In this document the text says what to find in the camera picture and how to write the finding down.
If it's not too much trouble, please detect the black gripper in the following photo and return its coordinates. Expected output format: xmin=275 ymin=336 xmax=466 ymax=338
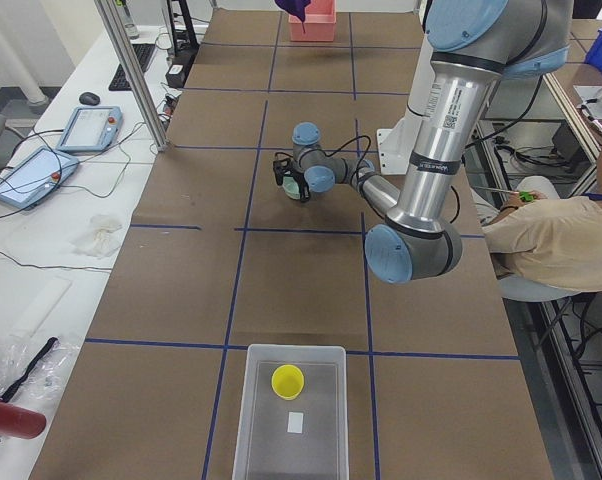
xmin=273 ymin=153 xmax=311 ymax=203

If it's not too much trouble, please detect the mint green bowl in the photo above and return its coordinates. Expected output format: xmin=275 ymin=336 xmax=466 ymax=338
xmin=282 ymin=177 xmax=301 ymax=201

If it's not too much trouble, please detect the purple cloth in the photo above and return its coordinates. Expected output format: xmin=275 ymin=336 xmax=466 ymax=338
xmin=275 ymin=0 xmax=311 ymax=23

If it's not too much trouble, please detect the yellow plastic cup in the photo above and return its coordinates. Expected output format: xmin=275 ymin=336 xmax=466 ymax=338
xmin=271 ymin=364 xmax=305 ymax=401

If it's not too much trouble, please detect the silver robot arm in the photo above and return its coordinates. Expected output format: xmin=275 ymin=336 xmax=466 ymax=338
xmin=273 ymin=1 xmax=573 ymax=284

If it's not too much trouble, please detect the black power adapter box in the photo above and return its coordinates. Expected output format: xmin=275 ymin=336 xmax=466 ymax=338
xmin=165 ymin=64 xmax=187 ymax=89

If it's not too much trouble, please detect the pink plastic bin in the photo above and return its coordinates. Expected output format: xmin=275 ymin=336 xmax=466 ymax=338
xmin=288 ymin=0 xmax=336 ymax=42

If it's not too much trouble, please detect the crumpled white cloth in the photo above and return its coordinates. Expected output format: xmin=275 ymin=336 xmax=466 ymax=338
xmin=72 ymin=214 xmax=122 ymax=258

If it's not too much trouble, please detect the black keyboard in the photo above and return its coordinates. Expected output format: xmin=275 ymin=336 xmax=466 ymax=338
xmin=108 ymin=43 xmax=158 ymax=92

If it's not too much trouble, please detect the upper teach pendant tablet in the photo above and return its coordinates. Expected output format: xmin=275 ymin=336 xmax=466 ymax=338
xmin=56 ymin=106 xmax=123 ymax=155

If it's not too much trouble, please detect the teach pendant tablet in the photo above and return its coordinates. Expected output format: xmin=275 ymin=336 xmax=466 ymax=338
xmin=0 ymin=147 xmax=79 ymax=209
xmin=56 ymin=106 xmax=123 ymax=155

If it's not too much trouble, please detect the black computer mouse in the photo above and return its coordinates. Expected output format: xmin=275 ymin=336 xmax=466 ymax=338
xmin=79 ymin=92 xmax=101 ymax=106

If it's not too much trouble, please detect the white label in bin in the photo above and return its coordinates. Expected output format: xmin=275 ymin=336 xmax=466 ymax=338
xmin=287 ymin=411 xmax=304 ymax=434

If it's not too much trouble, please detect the lower teach pendant tablet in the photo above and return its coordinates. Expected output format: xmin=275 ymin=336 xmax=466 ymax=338
xmin=0 ymin=147 xmax=79 ymax=209

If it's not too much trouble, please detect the translucent white plastic bin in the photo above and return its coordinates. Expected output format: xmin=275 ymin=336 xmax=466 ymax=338
xmin=232 ymin=344 xmax=349 ymax=479

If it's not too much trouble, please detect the white flat block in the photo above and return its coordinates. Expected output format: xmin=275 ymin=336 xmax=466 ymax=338
xmin=10 ymin=276 xmax=72 ymax=338

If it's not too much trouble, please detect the person in beige shirt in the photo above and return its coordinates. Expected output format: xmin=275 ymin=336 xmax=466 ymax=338
xmin=483 ymin=151 xmax=602 ymax=292

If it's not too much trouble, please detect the clear plastic bag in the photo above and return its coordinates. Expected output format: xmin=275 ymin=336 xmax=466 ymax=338
xmin=0 ymin=335 xmax=80 ymax=403

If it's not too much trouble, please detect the red cylinder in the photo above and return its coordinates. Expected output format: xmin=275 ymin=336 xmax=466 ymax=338
xmin=0 ymin=401 xmax=47 ymax=439

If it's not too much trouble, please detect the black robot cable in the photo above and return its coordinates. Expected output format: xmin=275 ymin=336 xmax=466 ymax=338
xmin=325 ymin=134 xmax=377 ymax=181

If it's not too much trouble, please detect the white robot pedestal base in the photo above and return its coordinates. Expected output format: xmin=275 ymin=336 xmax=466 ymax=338
xmin=376 ymin=29 xmax=452 ymax=177

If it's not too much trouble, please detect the aluminium frame post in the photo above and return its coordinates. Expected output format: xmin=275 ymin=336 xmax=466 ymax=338
xmin=94 ymin=0 xmax=168 ymax=152

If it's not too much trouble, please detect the black strap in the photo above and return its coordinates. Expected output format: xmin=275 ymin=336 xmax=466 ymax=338
xmin=0 ymin=336 xmax=60 ymax=403

